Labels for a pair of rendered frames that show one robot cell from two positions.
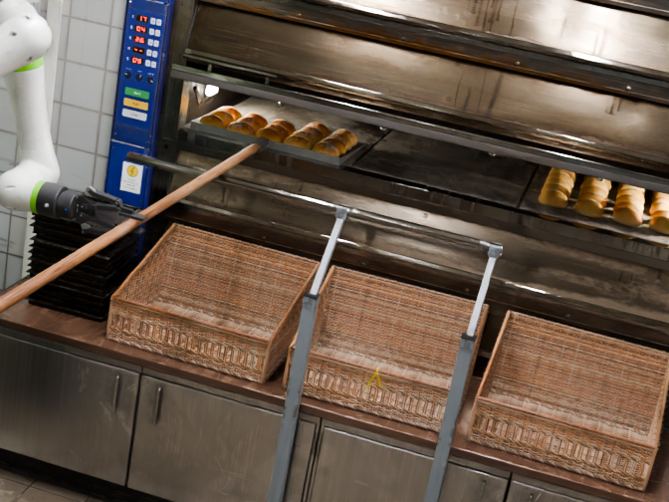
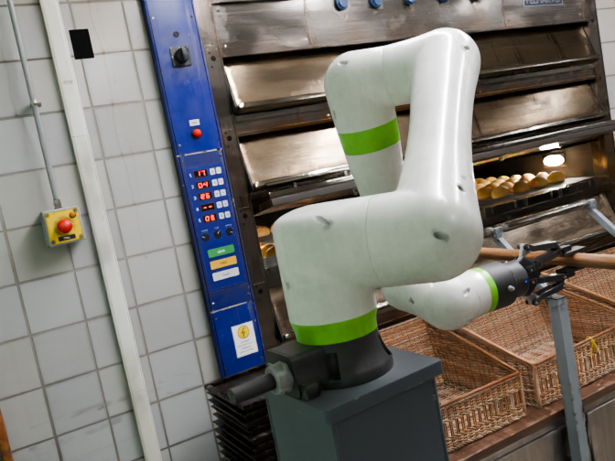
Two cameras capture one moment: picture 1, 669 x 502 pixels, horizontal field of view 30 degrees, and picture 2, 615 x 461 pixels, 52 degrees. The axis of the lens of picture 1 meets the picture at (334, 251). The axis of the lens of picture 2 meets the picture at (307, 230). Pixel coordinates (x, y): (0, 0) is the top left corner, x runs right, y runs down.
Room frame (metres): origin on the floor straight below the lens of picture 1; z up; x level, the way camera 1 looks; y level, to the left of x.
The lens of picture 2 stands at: (2.41, 1.81, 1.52)
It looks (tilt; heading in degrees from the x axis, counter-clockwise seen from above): 6 degrees down; 321
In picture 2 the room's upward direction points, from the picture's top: 11 degrees counter-clockwise
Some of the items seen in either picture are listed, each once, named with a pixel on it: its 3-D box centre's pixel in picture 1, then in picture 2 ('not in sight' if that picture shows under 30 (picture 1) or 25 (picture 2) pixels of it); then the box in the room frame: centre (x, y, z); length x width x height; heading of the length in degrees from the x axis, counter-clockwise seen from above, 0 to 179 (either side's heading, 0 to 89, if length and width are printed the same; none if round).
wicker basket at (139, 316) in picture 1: (216, 299); (408, 386); (3.84, 0.36, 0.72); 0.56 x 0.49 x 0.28; 77
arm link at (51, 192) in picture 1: (55, 200); (490, 286); (3.16, 0.76, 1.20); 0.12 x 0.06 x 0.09; 167
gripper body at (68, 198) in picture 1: (79, 207); (519, 277); (3.14, 0.69, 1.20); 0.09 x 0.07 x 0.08; 77
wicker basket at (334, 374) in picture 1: (388, 346); (534, 333); (3.72, -0.23, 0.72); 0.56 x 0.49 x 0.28; 79
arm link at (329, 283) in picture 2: not in sight; (332, 267); (3.10, 1.22, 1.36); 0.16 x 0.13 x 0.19; 28
